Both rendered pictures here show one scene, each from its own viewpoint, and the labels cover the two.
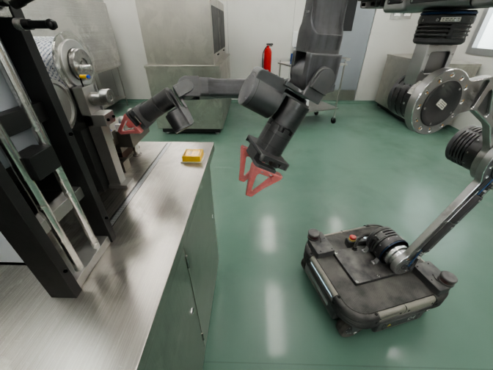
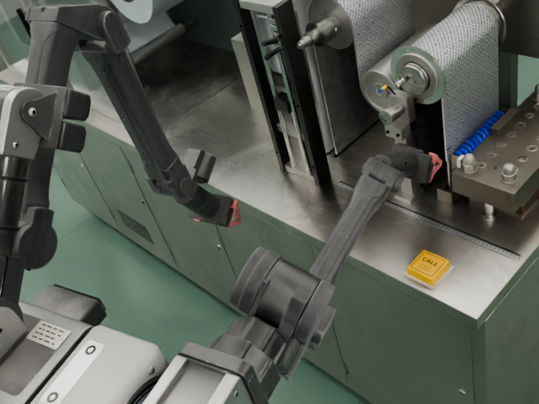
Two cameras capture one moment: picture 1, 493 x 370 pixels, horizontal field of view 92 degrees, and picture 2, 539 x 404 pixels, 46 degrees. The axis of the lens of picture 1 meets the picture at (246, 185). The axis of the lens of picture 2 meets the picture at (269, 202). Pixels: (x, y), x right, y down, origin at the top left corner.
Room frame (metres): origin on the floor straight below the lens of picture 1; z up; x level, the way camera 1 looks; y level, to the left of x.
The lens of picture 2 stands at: (1.47, -0.60, 2.02)
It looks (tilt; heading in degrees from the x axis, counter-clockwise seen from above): 39 degrees down; 145
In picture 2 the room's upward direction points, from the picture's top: 17 degrees counter-clockwise
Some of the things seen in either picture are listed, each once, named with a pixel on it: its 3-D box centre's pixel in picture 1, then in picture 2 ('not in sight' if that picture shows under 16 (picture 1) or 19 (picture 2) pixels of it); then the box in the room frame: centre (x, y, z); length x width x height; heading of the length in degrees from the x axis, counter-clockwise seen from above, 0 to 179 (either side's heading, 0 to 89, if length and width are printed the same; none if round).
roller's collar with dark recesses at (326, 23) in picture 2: not in sight; (322, 29); (0.44, 0.43, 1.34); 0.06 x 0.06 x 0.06; 89
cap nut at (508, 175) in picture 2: not in sight; (508, 171); (0.92, 0.44, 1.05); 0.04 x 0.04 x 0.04
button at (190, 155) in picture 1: (193, 155); (428, 267); (0.85, 0.21, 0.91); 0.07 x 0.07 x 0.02; 89
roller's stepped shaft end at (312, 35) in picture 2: not in sight; (306, 40); (0.44, 0.37, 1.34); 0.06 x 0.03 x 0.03; 89
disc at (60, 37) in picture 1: (75, 64); (417, 75); (0.70, 0.45, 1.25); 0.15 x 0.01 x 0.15; 179
